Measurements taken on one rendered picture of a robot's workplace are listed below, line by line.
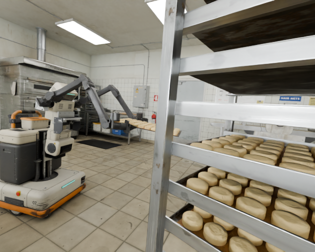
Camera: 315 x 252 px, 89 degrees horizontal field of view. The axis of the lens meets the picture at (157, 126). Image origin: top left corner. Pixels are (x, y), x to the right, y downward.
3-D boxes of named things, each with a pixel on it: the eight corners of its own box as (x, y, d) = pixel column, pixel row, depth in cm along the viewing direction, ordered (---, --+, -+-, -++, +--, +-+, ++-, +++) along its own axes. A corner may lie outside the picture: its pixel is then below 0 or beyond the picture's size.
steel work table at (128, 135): (84, 136, 555) (85, 107, 545) (99, 133, 620) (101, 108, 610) (129, 145, 474) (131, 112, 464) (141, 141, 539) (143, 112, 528)
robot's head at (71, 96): (46, 91, 158) (55, 80, 155) (63, 93, 178) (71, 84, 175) (55, 101, 157) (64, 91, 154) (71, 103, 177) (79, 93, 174)
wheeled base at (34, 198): (-14, 206, 159) (-15, 182, 156) (43, 179, 221) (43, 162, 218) (42, 221, 145) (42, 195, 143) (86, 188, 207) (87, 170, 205)
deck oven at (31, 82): (24, 150, 353) (23, 55, 332) (-2, 141, 404) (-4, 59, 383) (84, 140, 493) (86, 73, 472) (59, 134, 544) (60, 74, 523)
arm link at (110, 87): (115, 82, 182) (111, 82, 172) (120, 93, 184) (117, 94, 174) (83, 98, 191) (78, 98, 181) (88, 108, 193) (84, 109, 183)
